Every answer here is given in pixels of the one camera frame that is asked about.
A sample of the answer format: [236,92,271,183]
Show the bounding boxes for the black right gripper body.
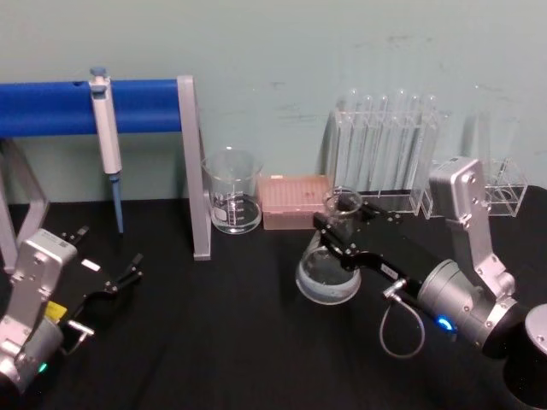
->
[356,221,431,307]

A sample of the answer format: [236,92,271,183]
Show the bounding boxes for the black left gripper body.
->
[44,238,124,338]

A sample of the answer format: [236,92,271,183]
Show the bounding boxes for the clear glass conical flask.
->
[295,185,365,306]

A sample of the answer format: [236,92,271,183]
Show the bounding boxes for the clear acrylic test tube rack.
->
[327,107,442,215]

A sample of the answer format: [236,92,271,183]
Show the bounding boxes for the pink pipette tip box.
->
[256,173,337,231]

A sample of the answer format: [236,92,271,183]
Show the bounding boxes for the clear glass test tube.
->
[409,94,422,194]
[422,94,438,194]
[377,94,391,194]
[346,87,361,194]
[360,94,374,194]
[394,87,409,194]

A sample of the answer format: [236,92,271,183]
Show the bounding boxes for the clear glass beaker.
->
[200,146,263,235]

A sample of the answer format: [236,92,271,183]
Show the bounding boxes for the black table cloth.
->
[0,184,547,410]

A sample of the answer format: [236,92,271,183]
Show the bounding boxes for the white blue pipette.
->
[87,66,126,235]

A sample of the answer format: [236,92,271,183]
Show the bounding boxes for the clear acrylic box holder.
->
[420,156,530,220]

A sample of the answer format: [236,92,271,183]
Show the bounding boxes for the blue pipette stand grey legs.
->
[0,75,213,275]

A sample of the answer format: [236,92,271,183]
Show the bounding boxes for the thin left gripper cable plug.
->
[62,321,96,356]

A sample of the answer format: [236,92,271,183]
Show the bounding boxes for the thin grey right gripper cable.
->
[379,278,427,359]

